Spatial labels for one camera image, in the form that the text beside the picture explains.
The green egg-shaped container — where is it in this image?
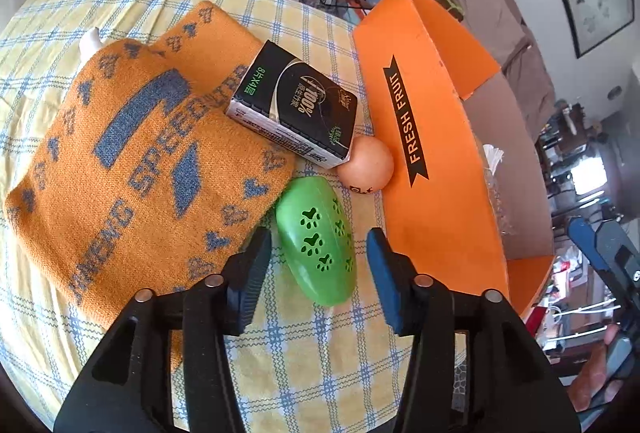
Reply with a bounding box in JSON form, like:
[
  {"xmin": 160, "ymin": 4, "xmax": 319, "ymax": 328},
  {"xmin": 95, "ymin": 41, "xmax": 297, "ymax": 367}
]
[{"xmin": 275, "ymin": 176, "xmax": 358, "ymax": 309}]

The orange knitted cloth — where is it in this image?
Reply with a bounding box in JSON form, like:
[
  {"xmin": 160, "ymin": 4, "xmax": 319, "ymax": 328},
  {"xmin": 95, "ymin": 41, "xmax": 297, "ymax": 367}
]
[{"xmin": 4, "ymin": 0, "xmax": 297, "ymax": 374}]

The orange cardboard box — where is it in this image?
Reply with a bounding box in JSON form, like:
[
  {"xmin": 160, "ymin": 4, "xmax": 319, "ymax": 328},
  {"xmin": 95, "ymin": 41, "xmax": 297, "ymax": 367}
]
[{"xmin": 352, "ymin": 0, "xmax": 557, "ymax": 319}]

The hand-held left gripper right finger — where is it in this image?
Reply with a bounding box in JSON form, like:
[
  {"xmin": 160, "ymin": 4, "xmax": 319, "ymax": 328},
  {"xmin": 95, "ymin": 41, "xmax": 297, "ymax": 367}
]
[{"xmin": 366, "ymin": 228, "xmax": 583, "ymax": 433}]

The small white object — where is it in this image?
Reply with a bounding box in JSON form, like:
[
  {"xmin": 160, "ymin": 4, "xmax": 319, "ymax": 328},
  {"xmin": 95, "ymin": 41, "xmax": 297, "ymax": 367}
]
[{"xmin": 80, "ymin": 27, "xmax": 104, "ymax": 58}]

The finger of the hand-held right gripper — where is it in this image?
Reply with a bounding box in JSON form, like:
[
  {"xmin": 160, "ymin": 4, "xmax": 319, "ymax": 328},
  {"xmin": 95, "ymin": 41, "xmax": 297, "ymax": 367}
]
[
  {"xmin": 566, "ymin": 217, "xmax": 613, "ymax": 286},
  {"xmin": 600, "ymin": 219, "xmax": 640, "ymax": 309}
]

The green and black device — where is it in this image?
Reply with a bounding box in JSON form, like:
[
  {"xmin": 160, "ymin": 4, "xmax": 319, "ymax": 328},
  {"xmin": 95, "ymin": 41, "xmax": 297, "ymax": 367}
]
[{"xmin": 432, "ymin": 0, "xmax": 466, "ymax": 18}]

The brown egg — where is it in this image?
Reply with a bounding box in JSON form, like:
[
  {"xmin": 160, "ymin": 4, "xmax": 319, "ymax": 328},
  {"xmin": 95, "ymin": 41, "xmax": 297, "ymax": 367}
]
[{"xmin": 337, "ymin": 136, "xmax": 395, "ymax": 194}]

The brown sofa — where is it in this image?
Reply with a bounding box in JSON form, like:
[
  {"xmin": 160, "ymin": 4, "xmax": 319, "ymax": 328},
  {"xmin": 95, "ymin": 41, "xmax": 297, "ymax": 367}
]
[{"xmin": 385, "ymin": 0, "xmax": 558, "ymax": 144}]

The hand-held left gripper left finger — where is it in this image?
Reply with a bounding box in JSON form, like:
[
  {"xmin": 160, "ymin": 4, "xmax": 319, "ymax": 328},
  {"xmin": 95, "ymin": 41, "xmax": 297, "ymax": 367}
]
[{"xmin": 52, "ymin": 227, "xmax": 273, "ymax": 433}]

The black tissue pack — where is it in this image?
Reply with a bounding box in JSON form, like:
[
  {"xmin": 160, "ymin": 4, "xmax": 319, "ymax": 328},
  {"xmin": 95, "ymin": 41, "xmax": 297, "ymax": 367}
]
[{"xmin": 225, "ymin": 40, "xmax": 361, "ymax": 170}]

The bag of colourful rubber bands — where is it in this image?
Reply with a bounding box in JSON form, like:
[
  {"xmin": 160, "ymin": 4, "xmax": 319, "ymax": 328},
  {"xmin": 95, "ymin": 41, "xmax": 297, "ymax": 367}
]
[{"xmin": 487, "ymin": 173, "xmax": 516, "ymax": 234}]

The white feather shuttlecock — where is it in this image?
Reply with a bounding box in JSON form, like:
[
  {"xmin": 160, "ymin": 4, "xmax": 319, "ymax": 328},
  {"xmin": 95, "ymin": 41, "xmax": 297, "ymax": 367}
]
[{"xmin": 481, "ymin": 144, "xmax": 506, "ymax": 174}]

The person's right hand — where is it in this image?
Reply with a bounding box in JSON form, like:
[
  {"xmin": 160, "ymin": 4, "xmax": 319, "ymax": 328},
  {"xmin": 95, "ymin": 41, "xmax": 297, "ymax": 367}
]
[{"xmin": 570, "ymin": 323, "xmax": 626, "ymax": 414}]

